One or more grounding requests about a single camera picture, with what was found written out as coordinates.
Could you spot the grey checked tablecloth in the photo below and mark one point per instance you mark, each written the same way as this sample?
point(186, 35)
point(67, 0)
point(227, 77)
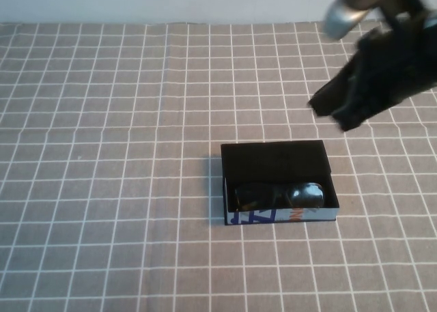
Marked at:
point(102, 189)

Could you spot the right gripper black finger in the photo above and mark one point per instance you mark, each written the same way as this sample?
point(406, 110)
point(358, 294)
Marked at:
point(333, 95)
point(353, 117)

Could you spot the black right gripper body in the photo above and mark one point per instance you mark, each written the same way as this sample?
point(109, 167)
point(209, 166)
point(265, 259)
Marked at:
point(396, 63)

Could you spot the black sunglasses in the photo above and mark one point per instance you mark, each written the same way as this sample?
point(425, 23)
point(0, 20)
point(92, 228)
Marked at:
point(305, 194)

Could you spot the black printed glasses case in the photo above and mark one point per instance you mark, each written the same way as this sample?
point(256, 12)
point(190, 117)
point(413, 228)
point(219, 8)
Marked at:
point(273, 158)

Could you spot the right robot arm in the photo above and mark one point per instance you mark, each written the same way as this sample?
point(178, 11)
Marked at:
point(343, 15)

